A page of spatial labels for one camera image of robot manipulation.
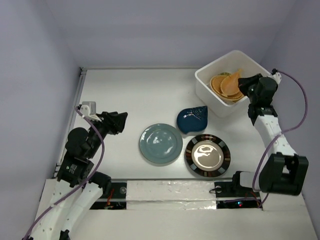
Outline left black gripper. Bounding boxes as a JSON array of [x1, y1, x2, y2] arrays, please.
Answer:
[[87, 110, 128, 158]]

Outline fish-shaped woven bamboo plate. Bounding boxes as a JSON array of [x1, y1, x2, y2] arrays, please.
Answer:
[[220, 69, 242, 96]]

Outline round woven bamboo plate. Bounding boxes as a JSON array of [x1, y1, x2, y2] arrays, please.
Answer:
[[210, 75, 228, 97]]

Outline teal round ceramic plate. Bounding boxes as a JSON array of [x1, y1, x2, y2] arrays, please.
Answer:
[[139, 123, 183, 165]]

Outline dark blue leaf-shaped dish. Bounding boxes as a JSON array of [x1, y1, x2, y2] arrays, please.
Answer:
[[176, 105, 208, 135]]

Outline black striped-rim round plate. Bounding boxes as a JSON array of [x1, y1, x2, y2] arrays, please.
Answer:
[[184, 134, 231, 178]]

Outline yellow round plastic plate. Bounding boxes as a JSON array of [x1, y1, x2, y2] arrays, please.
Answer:
[[220, 92, 244, 102]]

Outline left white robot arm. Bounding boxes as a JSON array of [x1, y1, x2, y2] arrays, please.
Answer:
[[24, 108, 128, 240]]

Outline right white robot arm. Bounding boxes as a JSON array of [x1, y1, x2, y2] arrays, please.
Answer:
[[230, 68, 309, 196]]

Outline white plastic bin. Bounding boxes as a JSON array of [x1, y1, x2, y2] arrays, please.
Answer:
[[195, 50, 270, 118]]

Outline white foam base bar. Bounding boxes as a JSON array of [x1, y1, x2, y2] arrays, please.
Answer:
[[125, 180, 217, 211]]

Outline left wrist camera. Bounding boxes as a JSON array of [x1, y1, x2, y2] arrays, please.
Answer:
[[76, 101, 102, 122]]

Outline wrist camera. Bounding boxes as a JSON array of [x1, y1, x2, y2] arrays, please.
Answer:
[[76, 101, 102, 122], [271, 68, 282, 85]]

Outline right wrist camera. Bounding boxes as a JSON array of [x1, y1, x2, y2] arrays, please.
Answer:
[[271, 68, 282, 85]]

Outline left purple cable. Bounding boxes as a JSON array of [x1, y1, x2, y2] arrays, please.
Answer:
[[22, 106, 105, 240]]

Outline purple cable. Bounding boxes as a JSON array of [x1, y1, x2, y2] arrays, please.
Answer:
[[22, 106, 105, 240], [251, 68, 308, 209]]

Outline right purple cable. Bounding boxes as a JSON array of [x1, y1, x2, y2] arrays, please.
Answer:
[[251, 68, 308, 209]]

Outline aluminium frame rail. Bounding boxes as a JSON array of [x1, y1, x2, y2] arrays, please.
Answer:
[[52, 67, 87, 179]]

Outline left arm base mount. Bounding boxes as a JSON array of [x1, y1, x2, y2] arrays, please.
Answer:
[[90, 180, 127, 210]]

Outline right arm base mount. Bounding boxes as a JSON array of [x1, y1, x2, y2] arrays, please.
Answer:
[[209, 180, 262, 209]]

